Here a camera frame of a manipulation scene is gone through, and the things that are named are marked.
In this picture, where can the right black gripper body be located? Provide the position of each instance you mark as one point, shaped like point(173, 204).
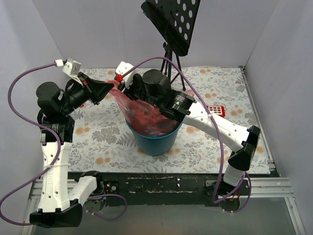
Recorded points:
point(128, 90)

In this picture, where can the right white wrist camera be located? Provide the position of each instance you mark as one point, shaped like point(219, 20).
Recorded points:
point(124, 73)

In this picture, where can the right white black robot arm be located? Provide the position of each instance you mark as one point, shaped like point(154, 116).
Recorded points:
point(242, 141)

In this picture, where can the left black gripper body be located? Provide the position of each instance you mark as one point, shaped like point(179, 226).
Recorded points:
point(89, 88)

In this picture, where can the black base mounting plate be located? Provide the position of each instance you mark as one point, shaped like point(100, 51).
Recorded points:
point(203, 197)

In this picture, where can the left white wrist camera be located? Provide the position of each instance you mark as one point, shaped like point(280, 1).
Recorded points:
point(71, 68)

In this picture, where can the red toy calculator block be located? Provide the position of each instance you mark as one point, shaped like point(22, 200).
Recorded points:
point(218, 110)

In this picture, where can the red plastic trash bag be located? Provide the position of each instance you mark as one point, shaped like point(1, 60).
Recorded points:
point(141, 116)

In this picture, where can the teal plastic trash bin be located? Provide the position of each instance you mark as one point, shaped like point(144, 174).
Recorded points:
point(153, 145)

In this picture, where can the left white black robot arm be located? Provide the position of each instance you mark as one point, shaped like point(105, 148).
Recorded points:
point(59, 207)

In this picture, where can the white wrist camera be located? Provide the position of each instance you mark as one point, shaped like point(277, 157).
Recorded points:
point(71, 68)
point(124, 73)

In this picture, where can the floral patterned table mat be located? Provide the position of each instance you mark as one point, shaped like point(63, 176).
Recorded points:
point(102, 140)

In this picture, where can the black perforated music stand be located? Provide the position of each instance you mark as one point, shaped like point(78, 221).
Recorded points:
point(174, 20)

